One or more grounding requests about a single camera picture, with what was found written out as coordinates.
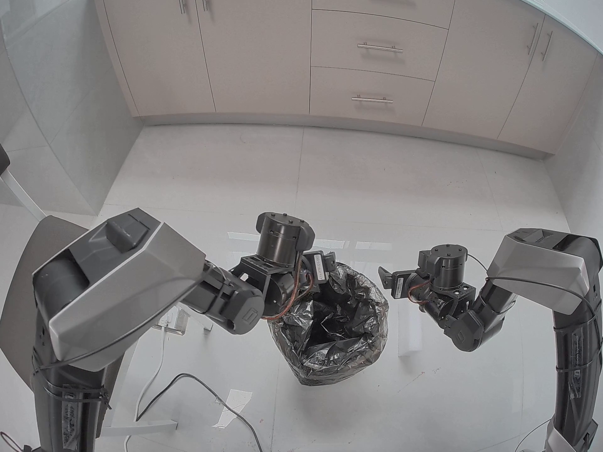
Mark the black plastic bag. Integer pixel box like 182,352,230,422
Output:
268,261,390,387

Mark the beige cabinet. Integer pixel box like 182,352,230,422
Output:
92,0,603,160

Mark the white foam block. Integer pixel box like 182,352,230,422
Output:
398,299,426,358

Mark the dark grey white-legged chair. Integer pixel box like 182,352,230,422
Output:
0,144,215,441

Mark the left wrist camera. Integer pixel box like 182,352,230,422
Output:
304,250,336,285

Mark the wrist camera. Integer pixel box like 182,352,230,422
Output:
304,250,336,285
378,266,410,301

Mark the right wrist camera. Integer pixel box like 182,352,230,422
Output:
378,266,410,301

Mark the black cable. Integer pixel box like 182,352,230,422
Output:
136,372,261,452
517,418,557,452

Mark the white cable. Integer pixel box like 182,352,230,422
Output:
125,327,166,452

